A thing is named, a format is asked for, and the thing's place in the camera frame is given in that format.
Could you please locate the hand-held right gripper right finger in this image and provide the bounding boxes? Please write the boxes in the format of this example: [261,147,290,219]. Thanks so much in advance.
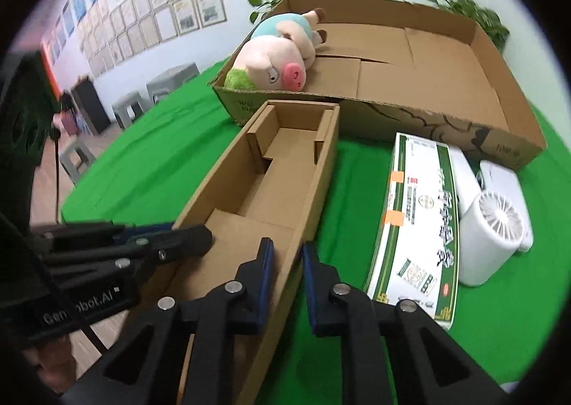
[301,242,509,405]

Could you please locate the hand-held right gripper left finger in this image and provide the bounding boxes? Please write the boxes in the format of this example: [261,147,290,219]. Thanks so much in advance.
[62,237,275,405]

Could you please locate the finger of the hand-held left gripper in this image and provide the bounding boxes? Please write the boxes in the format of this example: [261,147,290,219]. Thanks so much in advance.
[42,225,214,284]
[31,221,176,250]

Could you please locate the narrow cardboard box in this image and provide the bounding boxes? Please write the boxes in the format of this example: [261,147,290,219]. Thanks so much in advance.
[152,99,340,405]

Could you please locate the green and white carton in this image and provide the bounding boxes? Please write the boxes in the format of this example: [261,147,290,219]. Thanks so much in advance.
[362,132,460,330]

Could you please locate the white hair dryer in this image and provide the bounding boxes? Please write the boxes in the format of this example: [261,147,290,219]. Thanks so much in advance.
[448,146,534,287]

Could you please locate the large shallow cardboard box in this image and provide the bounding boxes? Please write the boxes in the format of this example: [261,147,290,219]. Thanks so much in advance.
[209,0,549,171]

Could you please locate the person's left hand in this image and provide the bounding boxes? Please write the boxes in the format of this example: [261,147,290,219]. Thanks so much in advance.
[27,334,77,393]

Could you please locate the green tablecloth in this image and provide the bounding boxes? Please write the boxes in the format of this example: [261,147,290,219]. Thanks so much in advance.
[60,54,571,405]

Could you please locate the grey plastic stool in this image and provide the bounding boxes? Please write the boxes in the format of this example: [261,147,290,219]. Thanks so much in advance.
[146,62,200,106]
[58,137,96,185]
[111,90,150,129]

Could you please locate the black cabinet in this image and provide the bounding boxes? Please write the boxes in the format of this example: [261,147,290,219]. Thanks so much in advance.
[70,80,111,135]

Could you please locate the pink pig plush toy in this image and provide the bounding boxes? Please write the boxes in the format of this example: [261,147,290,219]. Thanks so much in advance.
[223,7,328,93]

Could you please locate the black cable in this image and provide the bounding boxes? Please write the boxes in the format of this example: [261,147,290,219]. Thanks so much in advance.
[52,130,63,225]

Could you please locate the wall of framed certificates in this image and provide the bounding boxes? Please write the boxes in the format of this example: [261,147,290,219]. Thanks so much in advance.
[40,0,228,80]

